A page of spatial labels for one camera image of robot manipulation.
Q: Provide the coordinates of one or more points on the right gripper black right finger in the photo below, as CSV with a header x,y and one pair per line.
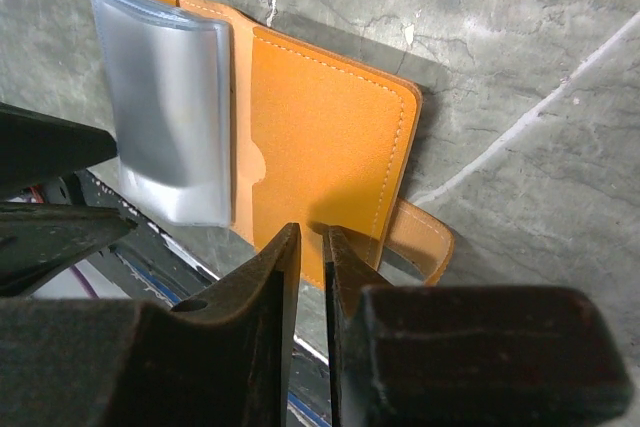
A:
x,y
465,356

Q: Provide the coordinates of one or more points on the tan leather card holder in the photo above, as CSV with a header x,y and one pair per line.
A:
x,y
321,140

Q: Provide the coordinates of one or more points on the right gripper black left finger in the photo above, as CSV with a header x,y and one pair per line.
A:
x,y
219,358

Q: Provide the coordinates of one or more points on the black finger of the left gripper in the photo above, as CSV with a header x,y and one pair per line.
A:
x,y
36,148
38,241

